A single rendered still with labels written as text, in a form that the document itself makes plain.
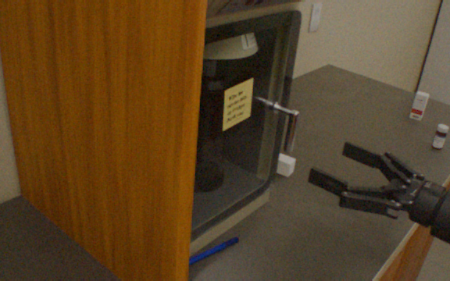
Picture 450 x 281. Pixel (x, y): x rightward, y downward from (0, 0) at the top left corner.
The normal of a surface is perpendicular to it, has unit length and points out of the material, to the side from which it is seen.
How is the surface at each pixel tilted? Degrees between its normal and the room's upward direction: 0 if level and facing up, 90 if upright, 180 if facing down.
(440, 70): 90
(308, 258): 0
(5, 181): 90
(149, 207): 90
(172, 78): 90
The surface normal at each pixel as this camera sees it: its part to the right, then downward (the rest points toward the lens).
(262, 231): 0.09, -0.88
